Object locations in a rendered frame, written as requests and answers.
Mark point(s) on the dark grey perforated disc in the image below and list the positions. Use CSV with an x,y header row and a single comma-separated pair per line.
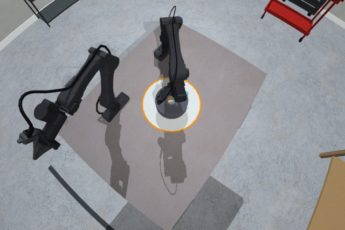
x,y
171,109

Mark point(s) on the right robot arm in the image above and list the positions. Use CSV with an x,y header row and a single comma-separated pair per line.
x,y
70,99

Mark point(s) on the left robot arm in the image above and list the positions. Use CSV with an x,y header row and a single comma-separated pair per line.
x,y
172,44

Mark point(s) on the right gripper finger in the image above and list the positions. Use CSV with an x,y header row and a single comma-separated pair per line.
x,y
38,148
34,147

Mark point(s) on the white circular mat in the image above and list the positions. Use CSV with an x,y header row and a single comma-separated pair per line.
x,y
163,123

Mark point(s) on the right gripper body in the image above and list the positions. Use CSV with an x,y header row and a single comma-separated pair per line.
x,y
46,136

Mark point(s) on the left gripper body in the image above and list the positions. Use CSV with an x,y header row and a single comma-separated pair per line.
x,y
165,92

